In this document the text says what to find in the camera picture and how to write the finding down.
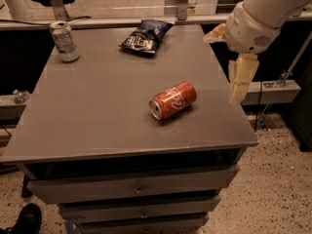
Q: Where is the bottom grey drawer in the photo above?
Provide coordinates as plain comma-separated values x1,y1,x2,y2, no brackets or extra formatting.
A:
79,214,208,234

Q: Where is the grey drawer cabinet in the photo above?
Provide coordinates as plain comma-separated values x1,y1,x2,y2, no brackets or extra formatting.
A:
0,24,259,234

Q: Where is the metal railing bar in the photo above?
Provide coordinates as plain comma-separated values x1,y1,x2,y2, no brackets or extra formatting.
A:
0,11,312,31

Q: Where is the red coke can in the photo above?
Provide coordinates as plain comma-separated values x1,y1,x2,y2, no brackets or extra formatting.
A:
149,81,197,120

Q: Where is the blue chip bag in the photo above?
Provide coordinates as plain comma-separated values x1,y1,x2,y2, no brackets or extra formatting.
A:
120,19,174,54

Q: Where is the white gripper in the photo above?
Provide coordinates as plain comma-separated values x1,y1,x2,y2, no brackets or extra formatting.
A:
203,2,281,103

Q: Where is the white green soda can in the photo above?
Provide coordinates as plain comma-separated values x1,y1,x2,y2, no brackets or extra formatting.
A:
50,20,79,62

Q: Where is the grey drawer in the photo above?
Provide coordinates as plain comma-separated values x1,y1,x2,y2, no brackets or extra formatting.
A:
59,194,220,223
28,165,239,204
79,214,208,234

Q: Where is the middle grey drawer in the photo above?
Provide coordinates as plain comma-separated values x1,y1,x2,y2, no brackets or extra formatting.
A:
59,194,220,223

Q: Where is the white pipe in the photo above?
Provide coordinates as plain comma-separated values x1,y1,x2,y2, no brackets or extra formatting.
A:
4,0,32,20

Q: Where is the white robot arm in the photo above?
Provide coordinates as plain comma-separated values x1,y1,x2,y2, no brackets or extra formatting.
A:
203,0,312,103

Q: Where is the crumpled foil ball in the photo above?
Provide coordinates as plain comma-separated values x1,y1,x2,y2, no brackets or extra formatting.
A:
13,90,30,104

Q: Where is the black shoe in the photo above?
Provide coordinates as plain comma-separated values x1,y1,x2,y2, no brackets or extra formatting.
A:
0,203,42,234

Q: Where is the top grey drawer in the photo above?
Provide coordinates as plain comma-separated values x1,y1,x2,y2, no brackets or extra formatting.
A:
28,165,239,204

